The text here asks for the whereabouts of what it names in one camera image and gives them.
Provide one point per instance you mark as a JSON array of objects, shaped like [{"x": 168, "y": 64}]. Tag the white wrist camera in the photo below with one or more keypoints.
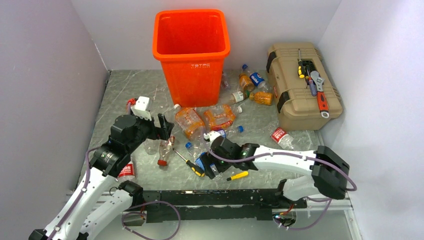
[
  {"x": 140, "y": 106},
  {"x": 211, "y": 136}
]

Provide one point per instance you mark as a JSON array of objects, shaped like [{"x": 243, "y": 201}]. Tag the black base frame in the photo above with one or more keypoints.
[{"x": 173, "y": 205}]

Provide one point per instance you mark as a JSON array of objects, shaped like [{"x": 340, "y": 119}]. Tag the orange adjustable wrench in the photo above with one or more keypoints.
[{"x": 321, "y": 98}]

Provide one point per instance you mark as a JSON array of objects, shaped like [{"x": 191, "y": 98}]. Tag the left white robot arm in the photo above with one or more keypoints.
[{"x": 77, "y": 220}]

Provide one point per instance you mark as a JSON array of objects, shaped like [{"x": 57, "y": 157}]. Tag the small orange juice bottle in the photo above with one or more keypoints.
[{"x": 260, "y": 97}]

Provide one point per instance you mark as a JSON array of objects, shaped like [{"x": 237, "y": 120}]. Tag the Pepsi bottle near toolbox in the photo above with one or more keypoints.
[{"x": 258, "y": 81}]

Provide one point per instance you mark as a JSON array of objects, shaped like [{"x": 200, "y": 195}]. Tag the Pepsi bottle blue label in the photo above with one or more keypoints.
[{"x": 196, "y": 151}]

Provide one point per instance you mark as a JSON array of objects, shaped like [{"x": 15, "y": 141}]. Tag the orange bottle blue cap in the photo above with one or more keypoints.
[{"x": 245, "y": 81}]

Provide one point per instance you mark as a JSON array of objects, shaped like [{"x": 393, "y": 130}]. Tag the red label bottle right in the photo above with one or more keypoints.
[{"x": 283, "y": 139}]

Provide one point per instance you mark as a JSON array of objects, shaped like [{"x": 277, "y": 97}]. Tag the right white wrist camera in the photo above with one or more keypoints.
[{"x": 211, "y": 136}]

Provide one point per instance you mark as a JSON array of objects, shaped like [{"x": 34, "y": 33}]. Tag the red label water bottle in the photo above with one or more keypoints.
[{"x": 128, "y": 173}]

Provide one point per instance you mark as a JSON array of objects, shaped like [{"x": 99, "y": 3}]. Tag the black yellow screwdriver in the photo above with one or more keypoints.
[{"x": 195, "y": 168}]

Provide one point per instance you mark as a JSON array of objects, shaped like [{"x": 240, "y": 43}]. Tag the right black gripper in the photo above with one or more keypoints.
[{"x": 208, "y": 159}]

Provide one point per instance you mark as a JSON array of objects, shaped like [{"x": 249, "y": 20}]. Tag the clear bottle by left arm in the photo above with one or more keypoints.
[{"x": 151, "y": 146}]

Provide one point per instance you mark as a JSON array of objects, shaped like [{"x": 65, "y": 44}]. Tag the blue red screwdriver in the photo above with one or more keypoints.
[{"x": 310, "y": 82}]

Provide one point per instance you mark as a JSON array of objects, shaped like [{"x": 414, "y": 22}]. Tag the red cap clear bottle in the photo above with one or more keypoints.
[{"x": 165, "y": 149}]

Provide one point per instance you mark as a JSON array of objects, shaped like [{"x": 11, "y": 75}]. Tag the large orange bottle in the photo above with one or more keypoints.
[
  {"x": 221, "y": 116},
  {"x": 190, "y": 122}
]

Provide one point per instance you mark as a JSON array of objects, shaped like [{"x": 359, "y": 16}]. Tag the white label clear bottle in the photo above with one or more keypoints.
[{"x": 233, "y": 98}]

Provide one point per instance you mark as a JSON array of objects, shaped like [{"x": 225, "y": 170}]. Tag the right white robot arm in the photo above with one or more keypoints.
[{"x": 321, "y": 171}]

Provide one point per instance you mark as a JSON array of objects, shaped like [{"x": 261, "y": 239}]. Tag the orange plastic bin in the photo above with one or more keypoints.
[{"x": 191, "y": 45}]

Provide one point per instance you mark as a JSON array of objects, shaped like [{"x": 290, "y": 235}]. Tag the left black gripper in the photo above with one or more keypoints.
[{"x": 157, "y": 132}]

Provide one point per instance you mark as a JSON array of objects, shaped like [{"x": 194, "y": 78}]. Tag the tan plastic toolbox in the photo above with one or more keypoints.
[{"x": 296, "y": 108}]

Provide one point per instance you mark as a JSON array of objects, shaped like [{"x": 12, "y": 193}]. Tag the yellow screwdriver on toolbox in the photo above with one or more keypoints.
[{"x": 301, "y": 69}]

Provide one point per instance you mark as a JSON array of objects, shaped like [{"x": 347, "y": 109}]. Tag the blue label bottle centre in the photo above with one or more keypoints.
[{"x": 230, "y": 132}]

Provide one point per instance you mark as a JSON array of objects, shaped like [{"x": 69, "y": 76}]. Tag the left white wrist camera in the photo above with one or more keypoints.
[{"x": 140, "y": 106}]

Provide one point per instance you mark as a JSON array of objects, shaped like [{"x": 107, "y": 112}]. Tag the small yellow screwdriver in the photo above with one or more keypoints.
[{"x": 238, "y": 176}]

